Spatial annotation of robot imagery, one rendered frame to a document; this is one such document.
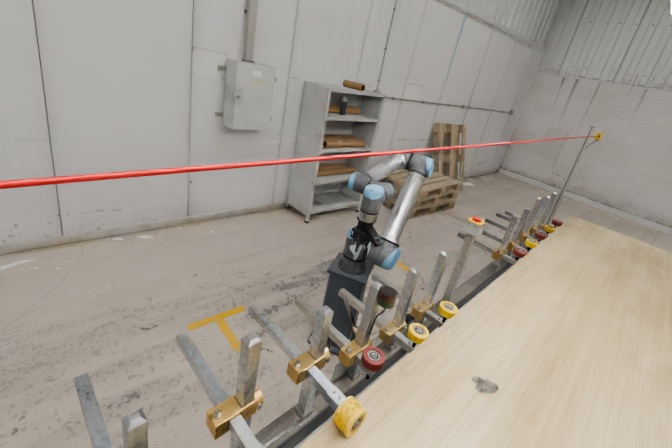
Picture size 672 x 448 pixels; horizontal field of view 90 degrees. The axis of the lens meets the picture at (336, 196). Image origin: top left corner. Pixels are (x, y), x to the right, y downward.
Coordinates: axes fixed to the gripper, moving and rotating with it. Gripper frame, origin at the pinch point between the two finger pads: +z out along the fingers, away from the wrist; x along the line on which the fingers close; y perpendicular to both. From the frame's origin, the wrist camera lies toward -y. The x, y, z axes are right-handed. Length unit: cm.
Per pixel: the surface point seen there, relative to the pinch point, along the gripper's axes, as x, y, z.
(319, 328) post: 60, -38, -15
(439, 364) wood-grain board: 18, -59, 4
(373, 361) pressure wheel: 39, -46, 3
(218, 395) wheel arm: 88, -34, -2
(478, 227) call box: -39, -34, -27
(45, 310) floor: 121, 143, 94
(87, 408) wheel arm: 114, -21, -2
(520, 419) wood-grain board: 13, -86, 4
